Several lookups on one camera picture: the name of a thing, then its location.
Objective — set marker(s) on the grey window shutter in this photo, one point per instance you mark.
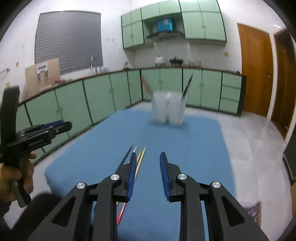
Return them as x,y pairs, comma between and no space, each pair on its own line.
73,37

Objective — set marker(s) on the green upper kitchen cabinets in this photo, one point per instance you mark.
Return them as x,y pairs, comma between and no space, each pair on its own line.
199,21

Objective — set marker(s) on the brown chopstick in left cup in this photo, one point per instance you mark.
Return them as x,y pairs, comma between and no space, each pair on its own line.
146,86

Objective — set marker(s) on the wooden closed door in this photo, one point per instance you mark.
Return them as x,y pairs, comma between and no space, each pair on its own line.
257,66

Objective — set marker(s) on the blue box on shelf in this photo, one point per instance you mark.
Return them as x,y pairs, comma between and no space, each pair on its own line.
164,25

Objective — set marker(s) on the green kitchen cabinets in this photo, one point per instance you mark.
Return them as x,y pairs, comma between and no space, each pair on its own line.
199,21
87,101

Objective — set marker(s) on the light wooden chopstick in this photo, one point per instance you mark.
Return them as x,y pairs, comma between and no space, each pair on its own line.
139,161

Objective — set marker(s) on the person's left hand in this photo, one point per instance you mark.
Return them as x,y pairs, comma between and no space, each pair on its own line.
9,174

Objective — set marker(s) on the black wok on stove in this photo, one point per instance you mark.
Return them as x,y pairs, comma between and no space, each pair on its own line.
176,62

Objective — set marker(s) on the cardboard sheet on counter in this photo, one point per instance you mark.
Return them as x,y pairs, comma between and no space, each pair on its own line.
41,76

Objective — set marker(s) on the blue table cloth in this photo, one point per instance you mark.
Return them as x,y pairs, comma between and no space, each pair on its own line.
197,147

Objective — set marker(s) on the green lower kitchen cabinets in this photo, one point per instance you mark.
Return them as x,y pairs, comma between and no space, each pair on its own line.
87,101

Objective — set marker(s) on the range hood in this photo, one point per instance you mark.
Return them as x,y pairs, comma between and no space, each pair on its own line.
164,35

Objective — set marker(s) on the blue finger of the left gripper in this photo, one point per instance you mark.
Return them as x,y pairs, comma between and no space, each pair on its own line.
54,123

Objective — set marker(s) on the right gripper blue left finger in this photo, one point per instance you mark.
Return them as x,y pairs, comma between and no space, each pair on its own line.
124,190

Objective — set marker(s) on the sink faucet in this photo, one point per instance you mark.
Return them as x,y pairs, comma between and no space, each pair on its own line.
93,62

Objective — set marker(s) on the black glass cabinet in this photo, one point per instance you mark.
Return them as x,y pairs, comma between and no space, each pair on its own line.
290,158

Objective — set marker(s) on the open wooden doorway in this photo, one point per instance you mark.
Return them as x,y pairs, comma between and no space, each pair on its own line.
285,91

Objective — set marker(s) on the dark chopstick in right cup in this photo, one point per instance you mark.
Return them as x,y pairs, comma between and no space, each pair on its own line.
184,94

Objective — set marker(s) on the white pot on stove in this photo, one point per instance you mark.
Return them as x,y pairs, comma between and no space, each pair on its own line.
159,61

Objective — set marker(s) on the white double utensil holder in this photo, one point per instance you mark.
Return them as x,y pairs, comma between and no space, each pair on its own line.
168,107

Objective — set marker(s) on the patterned floor mat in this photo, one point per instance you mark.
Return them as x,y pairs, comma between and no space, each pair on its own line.
254,210

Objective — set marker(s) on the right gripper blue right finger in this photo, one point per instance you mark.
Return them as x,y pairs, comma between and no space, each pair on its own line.
169,172

